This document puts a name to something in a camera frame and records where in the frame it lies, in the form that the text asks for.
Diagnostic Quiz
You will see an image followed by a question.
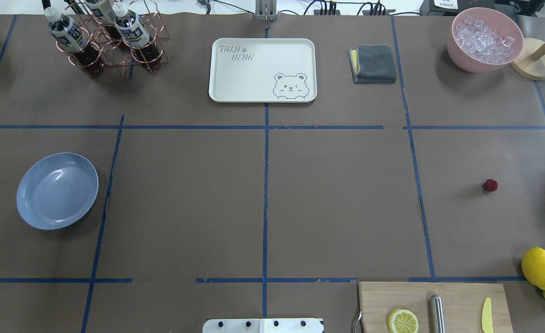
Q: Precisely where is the grey folded cloth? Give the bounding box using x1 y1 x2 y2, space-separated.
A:
348 44 396 84

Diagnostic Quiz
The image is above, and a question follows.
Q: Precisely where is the steel scoop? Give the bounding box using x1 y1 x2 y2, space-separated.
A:
429 295 446 333

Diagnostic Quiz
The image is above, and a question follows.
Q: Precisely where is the grey metal bracket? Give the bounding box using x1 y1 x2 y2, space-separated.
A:
255 0 278 21

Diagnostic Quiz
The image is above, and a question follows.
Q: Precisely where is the cream bear tray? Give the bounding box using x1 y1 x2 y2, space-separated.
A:
208 38 317 103

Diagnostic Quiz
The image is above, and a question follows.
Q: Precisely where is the right tea bottle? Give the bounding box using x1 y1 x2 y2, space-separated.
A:
112 1 162 72

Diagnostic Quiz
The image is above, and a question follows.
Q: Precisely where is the yellow plastic knife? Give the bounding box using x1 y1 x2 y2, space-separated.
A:
481 297 493 333

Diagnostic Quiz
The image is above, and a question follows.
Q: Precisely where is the red strawberry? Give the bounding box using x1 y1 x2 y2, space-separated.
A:
482 179 499 192

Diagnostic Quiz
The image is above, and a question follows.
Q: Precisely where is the wooden cutting board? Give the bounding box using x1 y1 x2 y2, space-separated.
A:
359 282 513 333

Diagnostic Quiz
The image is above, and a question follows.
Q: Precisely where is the left tea bottle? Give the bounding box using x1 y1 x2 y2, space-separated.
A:
43 6 104 76

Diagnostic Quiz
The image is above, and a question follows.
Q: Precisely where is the lemon half slice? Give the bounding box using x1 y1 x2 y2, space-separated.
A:
387 308 419 333

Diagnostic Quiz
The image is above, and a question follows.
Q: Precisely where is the tea bottle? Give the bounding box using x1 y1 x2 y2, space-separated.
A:
112 1 162 72
43 6 104 76
84 0 129 51

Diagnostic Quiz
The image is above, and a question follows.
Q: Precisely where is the wooden stand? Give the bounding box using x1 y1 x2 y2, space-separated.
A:
511 38 545 80

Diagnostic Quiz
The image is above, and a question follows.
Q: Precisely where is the white metal base plate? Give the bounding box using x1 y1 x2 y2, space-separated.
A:
202 318 325 333

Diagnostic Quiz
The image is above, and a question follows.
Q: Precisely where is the pink bowl with ice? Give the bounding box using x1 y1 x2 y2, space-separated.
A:
447 7 523 73

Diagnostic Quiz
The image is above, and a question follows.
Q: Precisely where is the large yellow lemon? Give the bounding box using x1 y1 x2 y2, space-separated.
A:
521 247 545 290

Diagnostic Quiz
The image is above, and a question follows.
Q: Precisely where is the copper wire bottle rack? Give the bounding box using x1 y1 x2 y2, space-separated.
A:
43 0 170 78

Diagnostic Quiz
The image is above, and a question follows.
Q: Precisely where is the metal board handle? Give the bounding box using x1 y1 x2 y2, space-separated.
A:
351 311 363 333

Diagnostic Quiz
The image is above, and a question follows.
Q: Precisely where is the back tea bottle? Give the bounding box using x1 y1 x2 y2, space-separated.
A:
84 0 129 51

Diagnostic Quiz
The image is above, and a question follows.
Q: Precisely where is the blue plate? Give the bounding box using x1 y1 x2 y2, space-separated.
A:
15 152 99 230

